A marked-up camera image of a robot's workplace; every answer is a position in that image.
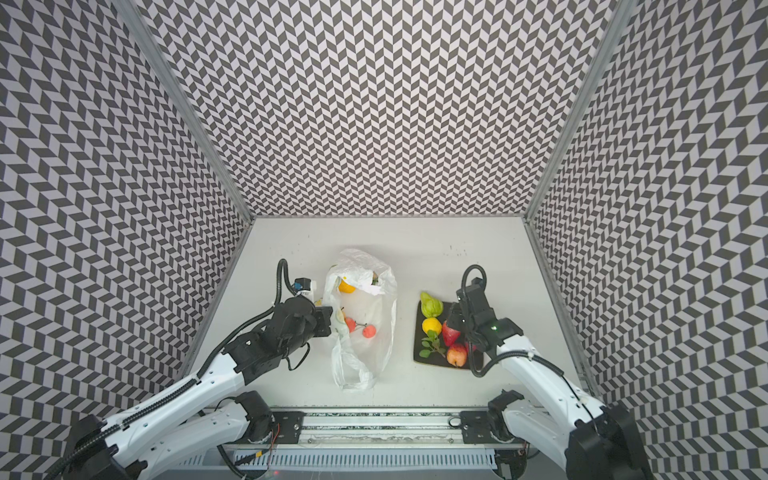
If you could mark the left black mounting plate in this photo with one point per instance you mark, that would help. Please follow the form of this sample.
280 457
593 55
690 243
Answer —
285 427

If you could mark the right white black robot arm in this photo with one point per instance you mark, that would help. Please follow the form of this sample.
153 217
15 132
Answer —
586 438

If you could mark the white vent grille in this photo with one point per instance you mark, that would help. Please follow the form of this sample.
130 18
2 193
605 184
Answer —
350 460

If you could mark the black mounting plate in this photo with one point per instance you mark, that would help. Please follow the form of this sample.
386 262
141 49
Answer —
285 427
475 428

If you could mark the red cherries pair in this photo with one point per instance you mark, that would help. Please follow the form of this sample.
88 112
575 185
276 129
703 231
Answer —
368 331

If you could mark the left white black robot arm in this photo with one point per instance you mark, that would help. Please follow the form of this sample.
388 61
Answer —
207 409

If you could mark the yellow lemon with leaves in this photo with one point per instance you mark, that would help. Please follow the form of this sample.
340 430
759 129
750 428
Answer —
431 342

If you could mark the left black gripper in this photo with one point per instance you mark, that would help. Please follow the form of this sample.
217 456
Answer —
323 315

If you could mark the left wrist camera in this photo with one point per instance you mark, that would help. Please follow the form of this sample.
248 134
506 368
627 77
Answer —
305 287

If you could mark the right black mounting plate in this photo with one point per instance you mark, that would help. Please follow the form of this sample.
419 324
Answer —
475 428

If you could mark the white plastic bag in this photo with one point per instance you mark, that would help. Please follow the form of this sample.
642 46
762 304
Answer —
356 362

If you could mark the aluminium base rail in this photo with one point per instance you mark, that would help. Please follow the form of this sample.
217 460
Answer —
385 428

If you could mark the red strawberry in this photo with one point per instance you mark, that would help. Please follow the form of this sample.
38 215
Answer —
449 335

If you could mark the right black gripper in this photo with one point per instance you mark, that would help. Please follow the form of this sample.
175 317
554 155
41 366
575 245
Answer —
453 321

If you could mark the green pear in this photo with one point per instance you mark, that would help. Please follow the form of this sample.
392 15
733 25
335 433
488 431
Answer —
430 306

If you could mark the black square tray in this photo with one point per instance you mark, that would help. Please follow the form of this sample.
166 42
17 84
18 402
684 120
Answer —
437 360

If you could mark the orange peach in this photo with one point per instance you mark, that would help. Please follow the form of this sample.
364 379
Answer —
457 355

